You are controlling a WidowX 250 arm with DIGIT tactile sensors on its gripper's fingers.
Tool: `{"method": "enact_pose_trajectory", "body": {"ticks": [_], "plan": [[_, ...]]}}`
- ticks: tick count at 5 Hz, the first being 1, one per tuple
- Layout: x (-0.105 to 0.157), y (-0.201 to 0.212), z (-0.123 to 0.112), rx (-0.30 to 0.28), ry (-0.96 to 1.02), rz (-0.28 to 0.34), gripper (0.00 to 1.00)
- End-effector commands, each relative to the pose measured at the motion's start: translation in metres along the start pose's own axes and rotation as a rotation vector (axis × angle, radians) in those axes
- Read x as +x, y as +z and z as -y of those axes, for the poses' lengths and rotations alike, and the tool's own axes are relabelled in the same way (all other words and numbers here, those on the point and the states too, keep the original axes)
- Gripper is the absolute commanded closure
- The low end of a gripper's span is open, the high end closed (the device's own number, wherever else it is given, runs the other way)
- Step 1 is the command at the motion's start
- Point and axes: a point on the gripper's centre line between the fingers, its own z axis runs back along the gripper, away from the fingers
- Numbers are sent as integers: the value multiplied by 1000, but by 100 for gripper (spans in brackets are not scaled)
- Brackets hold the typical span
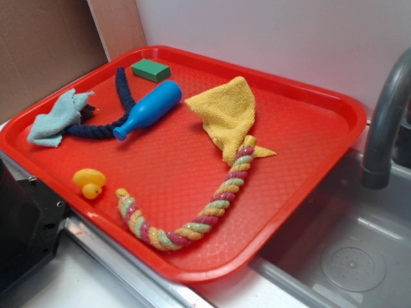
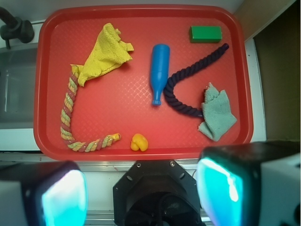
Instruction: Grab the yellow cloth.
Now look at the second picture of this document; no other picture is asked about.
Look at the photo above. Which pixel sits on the blue plastic bottle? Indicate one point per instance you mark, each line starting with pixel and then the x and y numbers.
pixel 159 71

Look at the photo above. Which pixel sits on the yellow cloth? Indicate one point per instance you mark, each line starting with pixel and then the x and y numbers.
pixel 109 53

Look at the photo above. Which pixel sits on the small yellow rubber duck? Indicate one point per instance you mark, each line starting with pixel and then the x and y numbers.
pixel 139 142

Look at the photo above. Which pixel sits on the light green cloth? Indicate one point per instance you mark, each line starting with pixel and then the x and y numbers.
pixel 218 118

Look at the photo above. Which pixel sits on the green rectangular block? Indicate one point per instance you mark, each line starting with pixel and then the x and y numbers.
pixel 205 34

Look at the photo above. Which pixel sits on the black faucet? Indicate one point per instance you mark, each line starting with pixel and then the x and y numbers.
pixel 15 28

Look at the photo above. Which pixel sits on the grey sink basin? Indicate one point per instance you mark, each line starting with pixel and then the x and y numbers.
pixel 17 86

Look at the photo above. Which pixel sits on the red plastic tray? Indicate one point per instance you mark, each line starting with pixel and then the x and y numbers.
pixel 120 101

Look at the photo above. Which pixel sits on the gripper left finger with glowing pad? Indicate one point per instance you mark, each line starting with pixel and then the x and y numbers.
pixel 43 194

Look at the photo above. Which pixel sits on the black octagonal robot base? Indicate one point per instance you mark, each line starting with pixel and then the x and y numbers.
pixel 156 193

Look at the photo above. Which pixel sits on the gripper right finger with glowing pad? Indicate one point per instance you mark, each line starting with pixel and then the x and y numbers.
pixel 255 184

